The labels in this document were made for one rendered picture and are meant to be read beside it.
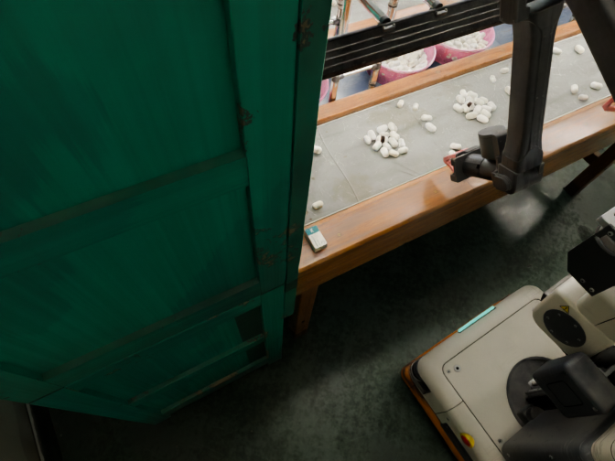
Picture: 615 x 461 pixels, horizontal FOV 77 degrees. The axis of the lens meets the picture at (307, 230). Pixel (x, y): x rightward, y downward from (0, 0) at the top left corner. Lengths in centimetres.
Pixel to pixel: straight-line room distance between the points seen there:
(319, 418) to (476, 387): 58
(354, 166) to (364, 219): 20
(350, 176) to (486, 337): 79
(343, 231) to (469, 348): 73
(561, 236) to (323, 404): 145
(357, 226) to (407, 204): 16
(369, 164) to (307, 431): 102
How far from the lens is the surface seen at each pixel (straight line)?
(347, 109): 129
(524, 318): 168
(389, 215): 106
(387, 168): 119
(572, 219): 244
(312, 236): 97
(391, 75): 148
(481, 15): 120
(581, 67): 187
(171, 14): 34
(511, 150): 92
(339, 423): 166
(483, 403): 152
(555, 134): 149
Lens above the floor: 164
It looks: 61 degrees down
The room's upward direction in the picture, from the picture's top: 8 degrees clockwise
